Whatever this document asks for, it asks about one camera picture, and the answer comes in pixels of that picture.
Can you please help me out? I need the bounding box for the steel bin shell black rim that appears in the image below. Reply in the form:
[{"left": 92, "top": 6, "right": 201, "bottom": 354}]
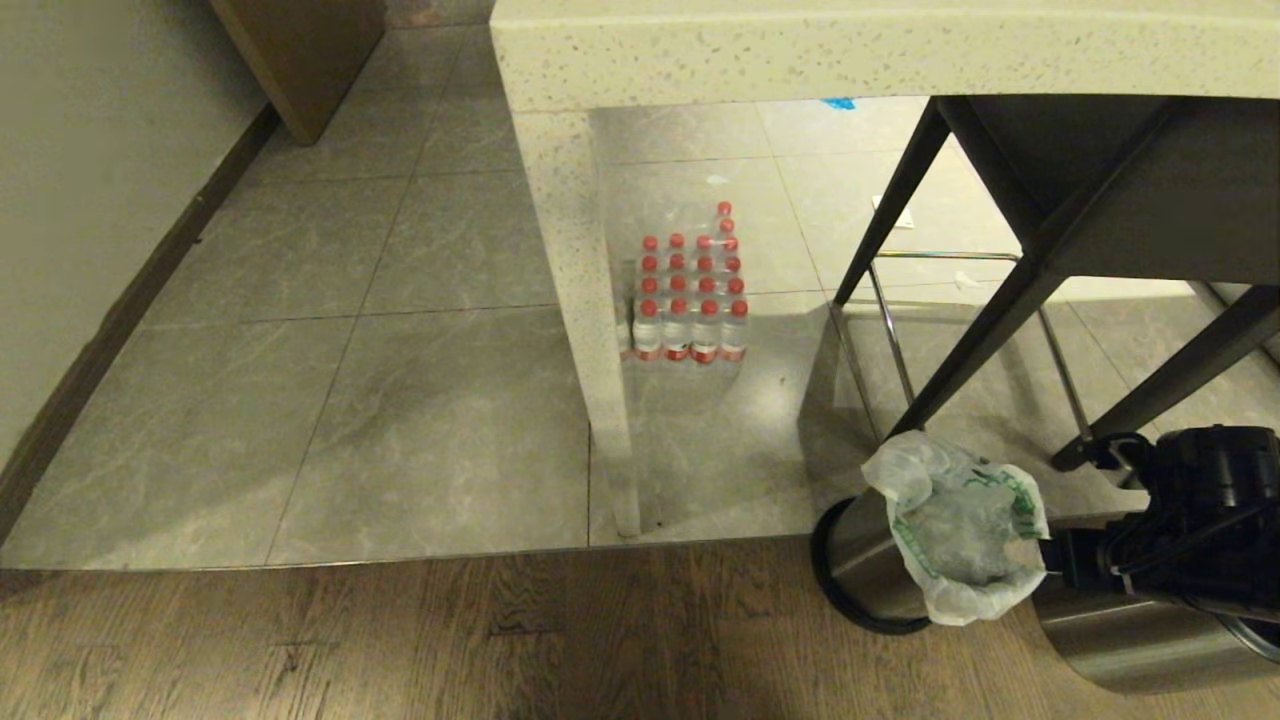
[{"left": 1033, "top": 575, "right": 1280, "bottom": 695}]

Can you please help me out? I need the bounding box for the translucent green-printed trash bag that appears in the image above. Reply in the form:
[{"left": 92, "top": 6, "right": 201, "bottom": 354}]
[{"left": 862, "top": 430, "right": 1051, "bottom": 627}]

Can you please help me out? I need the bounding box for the steel inner bin black base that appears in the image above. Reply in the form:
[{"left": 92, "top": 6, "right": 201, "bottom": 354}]
[{"left": 812, "top": 490, "right": 936, "bottom": 637}]

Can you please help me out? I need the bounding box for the dark bar stool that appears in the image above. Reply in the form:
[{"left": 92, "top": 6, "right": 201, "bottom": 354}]
[{"left": 833, "top": 95, "right": 1280, "bottom": 473}]

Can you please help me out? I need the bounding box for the shrink-wrapped red-capped water bottle pack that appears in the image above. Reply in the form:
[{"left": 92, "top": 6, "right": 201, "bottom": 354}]
[{"left": 605, "top": 199, "right": 751, "bottom": 365}]

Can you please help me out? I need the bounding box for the speckled beige stone counter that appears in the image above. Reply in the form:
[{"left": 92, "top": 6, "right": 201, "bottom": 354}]
[{"left": 487, "top": 0, "right": 1280, "bottom": 539}]

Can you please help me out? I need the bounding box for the brown wooden cabinet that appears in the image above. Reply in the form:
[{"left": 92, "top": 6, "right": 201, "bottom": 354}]
[{"left": 208, "top": 0, "right": 387, "bottom": 146}]

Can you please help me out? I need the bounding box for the dark wooden baseboard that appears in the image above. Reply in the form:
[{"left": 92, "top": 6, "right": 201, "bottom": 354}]
[{"left": 0, "top": 100, "right": 283, "bottom": 546}]

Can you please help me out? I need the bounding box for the chrome stool footrest frame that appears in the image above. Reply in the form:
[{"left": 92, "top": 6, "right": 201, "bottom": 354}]
[{"left": 828, "top": 249, "right": 1093, "bottom": 443}]

